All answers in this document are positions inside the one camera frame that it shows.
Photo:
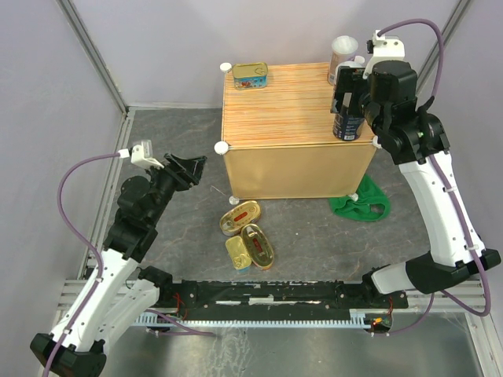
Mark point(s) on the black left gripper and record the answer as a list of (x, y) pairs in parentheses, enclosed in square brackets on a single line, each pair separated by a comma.
[(185, 172)]

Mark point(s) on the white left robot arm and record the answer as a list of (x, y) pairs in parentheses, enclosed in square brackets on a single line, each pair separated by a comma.
[(80, 343)]

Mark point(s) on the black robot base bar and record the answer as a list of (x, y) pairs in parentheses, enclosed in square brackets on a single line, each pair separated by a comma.
[(319, 300)]

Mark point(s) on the oval red fish tin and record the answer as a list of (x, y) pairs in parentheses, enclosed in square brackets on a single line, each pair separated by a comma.
[(233, 221)]

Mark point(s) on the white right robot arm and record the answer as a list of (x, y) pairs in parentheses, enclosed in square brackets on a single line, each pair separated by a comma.
[(421, 150)]

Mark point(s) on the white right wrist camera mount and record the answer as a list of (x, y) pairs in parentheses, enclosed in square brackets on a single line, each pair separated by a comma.
[(381, 48)]

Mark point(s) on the gold rectangular meat tin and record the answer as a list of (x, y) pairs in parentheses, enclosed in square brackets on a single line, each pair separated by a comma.
[(238, 253)]

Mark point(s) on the wooden cube cabinet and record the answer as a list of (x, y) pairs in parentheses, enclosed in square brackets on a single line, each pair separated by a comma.
[(277, 141)]

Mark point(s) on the grey slotted cable duct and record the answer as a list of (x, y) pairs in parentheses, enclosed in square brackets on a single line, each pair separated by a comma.
[(356, 321)]

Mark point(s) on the blue rectangular luncheon meat tin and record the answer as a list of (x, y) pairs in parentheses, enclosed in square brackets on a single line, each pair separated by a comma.
[(250, 76)]

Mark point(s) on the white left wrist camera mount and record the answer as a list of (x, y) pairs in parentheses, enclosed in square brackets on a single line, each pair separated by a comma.
[(141, 155)]

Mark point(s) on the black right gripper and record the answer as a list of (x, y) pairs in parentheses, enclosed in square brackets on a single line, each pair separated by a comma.
[(348, 81)]

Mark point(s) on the gold oval fish tin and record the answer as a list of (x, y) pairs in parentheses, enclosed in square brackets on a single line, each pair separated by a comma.
[(258, 246)]

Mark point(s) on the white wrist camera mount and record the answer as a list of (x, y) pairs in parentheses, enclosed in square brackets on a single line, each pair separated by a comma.
[(381, 48), (141, 155)]

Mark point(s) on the dark blue round can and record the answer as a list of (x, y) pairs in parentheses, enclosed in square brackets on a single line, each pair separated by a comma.
[(347, 127)]

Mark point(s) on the green cloth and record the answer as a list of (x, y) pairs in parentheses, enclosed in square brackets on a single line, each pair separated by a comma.
[(368, 204)]

